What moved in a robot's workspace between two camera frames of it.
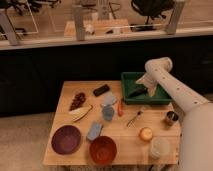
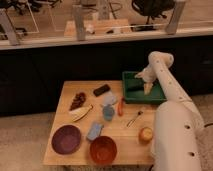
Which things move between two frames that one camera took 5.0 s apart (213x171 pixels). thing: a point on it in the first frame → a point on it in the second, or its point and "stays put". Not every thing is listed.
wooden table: x=92 y=126 stays put
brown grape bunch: x=77 y=101 stays put
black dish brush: x=137 y=92 → x=136 y=89
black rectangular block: x=105 y=88 stays put
